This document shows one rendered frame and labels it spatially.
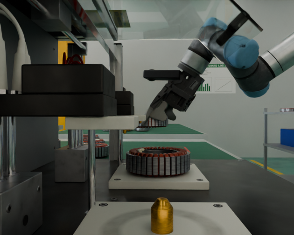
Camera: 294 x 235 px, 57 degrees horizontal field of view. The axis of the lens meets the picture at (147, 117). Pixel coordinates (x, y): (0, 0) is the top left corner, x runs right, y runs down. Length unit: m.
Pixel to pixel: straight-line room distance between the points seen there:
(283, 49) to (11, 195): 0.72
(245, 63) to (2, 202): 0.60
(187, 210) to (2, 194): 0.17
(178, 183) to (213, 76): 5.36
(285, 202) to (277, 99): 5.72
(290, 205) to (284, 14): 6.15
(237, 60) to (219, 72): 5.08
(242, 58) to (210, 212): 0.46
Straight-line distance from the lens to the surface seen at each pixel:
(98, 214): 0.29
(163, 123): 0.79
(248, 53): 0.70
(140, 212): 0.29
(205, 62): 0.78
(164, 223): 0.24
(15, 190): 0.25
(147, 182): 0.41
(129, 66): 5.66
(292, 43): 0.82
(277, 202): 0.40
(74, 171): 0.47
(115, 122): 0.21
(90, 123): 0.21
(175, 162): 0.44
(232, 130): 5.79
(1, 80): 0.24
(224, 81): 5.77
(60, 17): 0.46
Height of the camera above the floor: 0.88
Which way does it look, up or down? 1 degrees down
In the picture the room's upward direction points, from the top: straight up
